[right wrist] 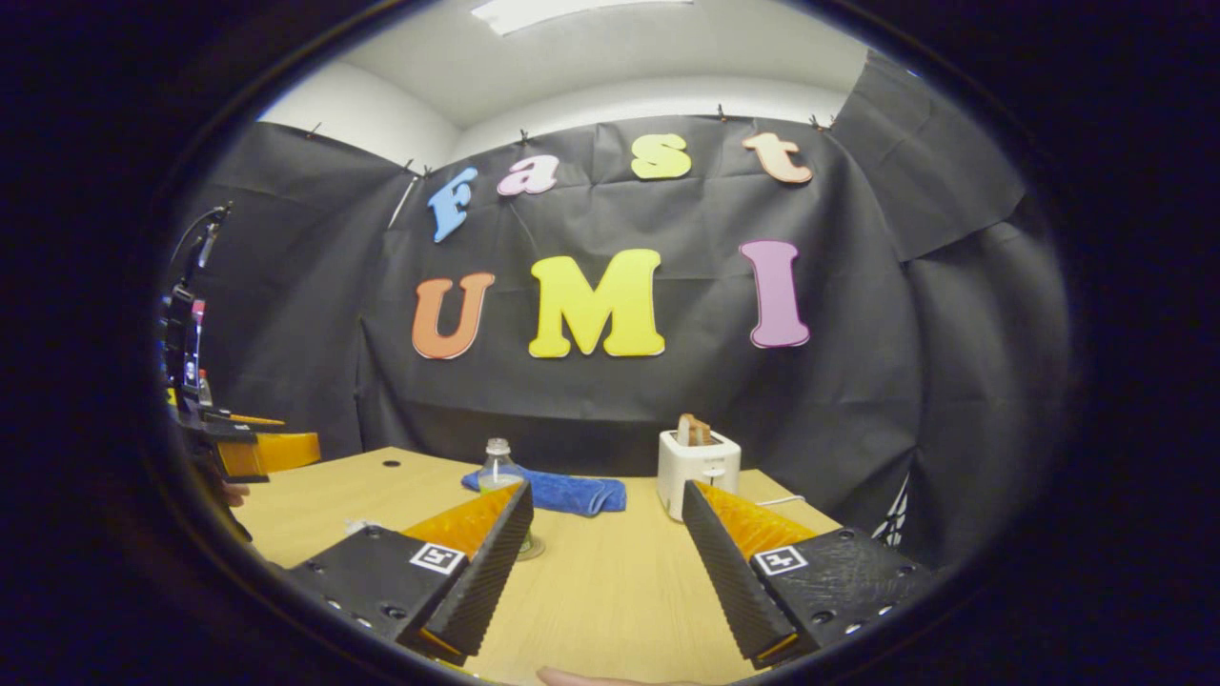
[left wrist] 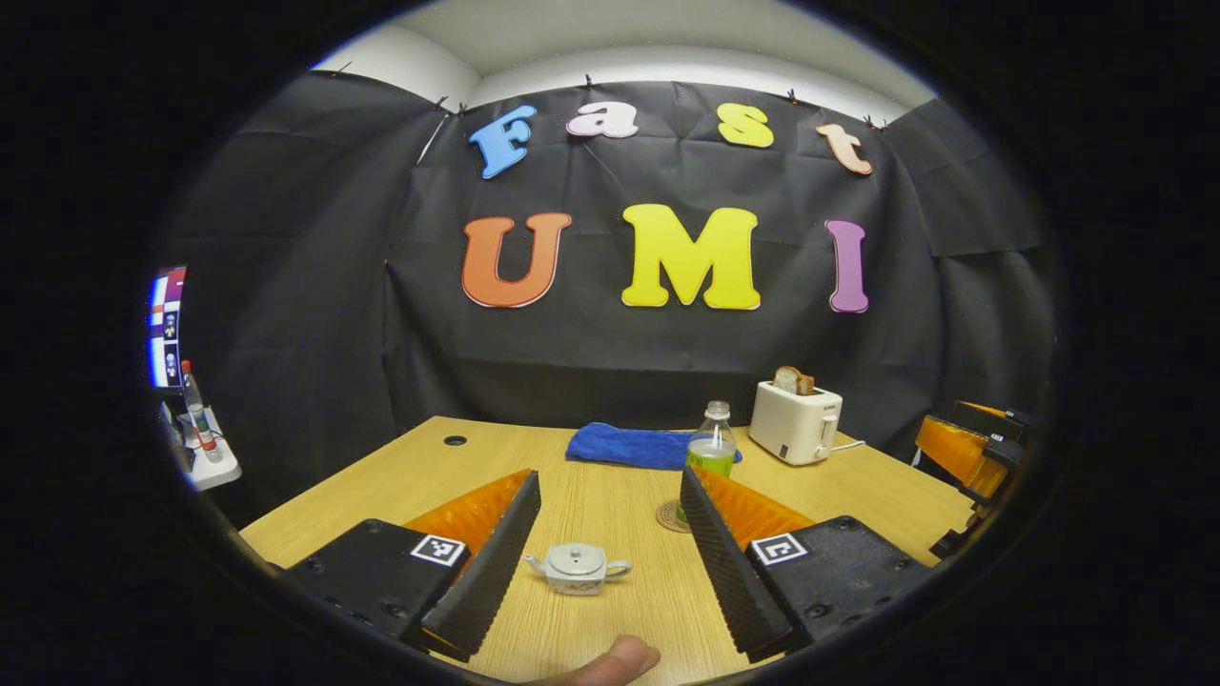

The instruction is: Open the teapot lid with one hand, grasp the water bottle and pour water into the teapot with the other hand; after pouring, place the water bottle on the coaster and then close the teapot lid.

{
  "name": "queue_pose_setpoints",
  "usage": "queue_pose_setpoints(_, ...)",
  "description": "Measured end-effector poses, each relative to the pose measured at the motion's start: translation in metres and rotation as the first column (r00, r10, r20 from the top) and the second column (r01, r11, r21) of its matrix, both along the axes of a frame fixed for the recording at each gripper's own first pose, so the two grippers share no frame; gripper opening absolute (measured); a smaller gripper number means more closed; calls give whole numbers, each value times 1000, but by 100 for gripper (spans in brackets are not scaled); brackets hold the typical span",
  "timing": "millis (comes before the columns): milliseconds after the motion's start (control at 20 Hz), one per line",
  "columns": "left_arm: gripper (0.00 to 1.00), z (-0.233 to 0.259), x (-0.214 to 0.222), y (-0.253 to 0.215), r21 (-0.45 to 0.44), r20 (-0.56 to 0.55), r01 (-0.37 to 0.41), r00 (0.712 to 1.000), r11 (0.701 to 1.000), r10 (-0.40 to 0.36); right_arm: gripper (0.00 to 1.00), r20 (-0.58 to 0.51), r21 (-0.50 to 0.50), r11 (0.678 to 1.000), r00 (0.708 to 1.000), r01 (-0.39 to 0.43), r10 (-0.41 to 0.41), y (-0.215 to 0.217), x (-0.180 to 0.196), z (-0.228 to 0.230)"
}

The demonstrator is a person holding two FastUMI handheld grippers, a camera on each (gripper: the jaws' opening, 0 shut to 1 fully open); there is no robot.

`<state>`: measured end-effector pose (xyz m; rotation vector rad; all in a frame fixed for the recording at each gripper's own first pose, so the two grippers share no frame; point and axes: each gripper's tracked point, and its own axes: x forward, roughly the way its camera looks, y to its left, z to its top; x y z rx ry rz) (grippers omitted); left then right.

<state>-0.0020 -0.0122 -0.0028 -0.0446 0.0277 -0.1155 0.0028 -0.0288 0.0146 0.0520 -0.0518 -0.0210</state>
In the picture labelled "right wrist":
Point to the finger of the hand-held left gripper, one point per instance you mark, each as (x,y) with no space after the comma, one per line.
(243,418)
(276,453)

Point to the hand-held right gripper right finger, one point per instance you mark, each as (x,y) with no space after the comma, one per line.
(734,581)

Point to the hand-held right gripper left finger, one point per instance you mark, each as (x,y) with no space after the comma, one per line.
(481,581)

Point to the round clear coaster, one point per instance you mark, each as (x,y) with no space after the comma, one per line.
(534,548)

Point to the green label water bottle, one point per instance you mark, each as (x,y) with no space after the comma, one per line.
(498,472)

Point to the red cap plastic bottle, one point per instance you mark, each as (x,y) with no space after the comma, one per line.
(203,389)

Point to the white toaster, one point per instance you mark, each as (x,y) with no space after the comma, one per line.
(696,467)

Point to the blue towel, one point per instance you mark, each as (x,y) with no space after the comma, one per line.
(572,491)

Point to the bread slice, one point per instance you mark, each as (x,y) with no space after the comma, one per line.
(694,431)

